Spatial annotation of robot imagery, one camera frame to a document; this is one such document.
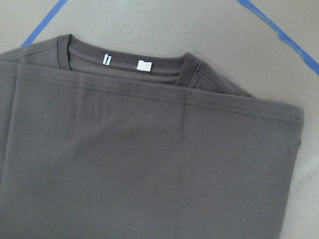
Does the dark brown t-shirt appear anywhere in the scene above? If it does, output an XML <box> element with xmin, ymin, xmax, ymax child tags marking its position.
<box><xmin>0</xmin><ymin>34</ymin><xmax>304</xmax><ymax>239</ymax></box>

